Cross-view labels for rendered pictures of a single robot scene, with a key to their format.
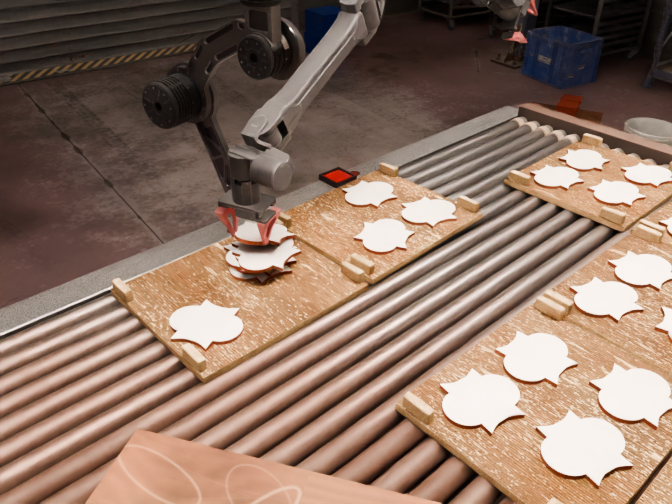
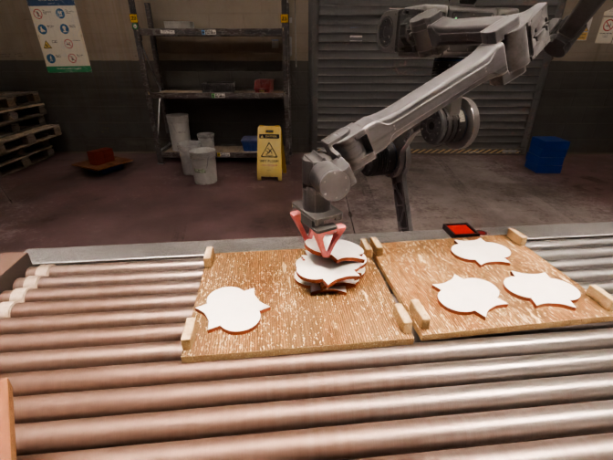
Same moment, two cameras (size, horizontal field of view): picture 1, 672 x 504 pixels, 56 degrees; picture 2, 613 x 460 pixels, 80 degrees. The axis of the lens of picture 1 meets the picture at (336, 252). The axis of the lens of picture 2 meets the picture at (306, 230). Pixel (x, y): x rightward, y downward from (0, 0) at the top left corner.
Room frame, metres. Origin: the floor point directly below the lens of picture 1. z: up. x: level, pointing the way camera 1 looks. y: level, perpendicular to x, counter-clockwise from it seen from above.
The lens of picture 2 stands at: (0.55, -0.22, 1.40)
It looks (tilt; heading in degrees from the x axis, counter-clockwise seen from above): 27 degrees down; 37
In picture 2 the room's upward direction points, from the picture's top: straight up
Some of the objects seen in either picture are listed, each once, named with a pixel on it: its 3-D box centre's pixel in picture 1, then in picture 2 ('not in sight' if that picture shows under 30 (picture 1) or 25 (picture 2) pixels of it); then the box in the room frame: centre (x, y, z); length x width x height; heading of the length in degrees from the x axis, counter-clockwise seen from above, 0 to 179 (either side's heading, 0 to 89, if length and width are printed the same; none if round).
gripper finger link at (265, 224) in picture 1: (259, 223); (323, 235); (1.10, 0.16, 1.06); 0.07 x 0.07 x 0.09; 66
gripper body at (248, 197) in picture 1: (246, 190); (316, 198); (1.11, 0.18, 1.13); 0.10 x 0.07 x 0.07; 66
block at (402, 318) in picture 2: (352, 272); (402, 318); (1.09, -0.04, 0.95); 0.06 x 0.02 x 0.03; 43
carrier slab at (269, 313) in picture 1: (241, 289); (293, 291); (1.05, 0.20, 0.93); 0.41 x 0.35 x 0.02; 133
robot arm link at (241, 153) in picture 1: (246, 163); (317, 171); (1.11, 0.18, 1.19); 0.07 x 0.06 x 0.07; 55
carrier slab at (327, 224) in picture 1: (376, 218); (474, 276); (1.35, -0.10, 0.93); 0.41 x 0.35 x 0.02; 135
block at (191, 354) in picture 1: (194, 357); (189, 333); (0.82, 0.25, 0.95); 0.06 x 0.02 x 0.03; 43
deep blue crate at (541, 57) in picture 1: (561, 56); not in sight; (5.35, -1.88, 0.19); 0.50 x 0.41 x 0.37; 30
